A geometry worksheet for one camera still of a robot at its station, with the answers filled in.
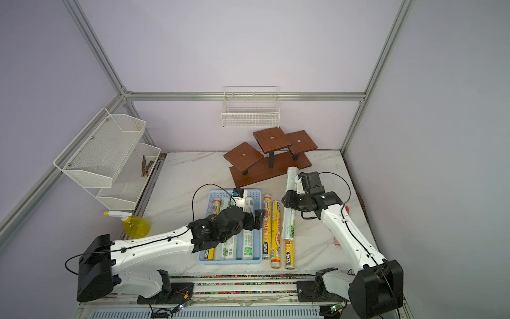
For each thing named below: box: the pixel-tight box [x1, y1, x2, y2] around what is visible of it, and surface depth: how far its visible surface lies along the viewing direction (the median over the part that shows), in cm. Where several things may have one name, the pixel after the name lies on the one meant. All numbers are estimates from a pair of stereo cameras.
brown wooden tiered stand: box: [223, 126, 319, 189], surface depth 103 cm
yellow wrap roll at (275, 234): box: [270, 200, 282, 270], surface depth 86 cm
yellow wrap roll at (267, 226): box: [262, 194, 272, 260], surface depth 86 cm
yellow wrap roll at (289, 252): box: [284, 239, 296, 271], surface depth 82 cm
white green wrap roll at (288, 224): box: [281, 166, 299, 241], surface depth 78 cm
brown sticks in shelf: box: [140, 154, 155, 177], surface depth 98 cm
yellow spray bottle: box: [102, 210, 151, 240], surface depth 82 cm
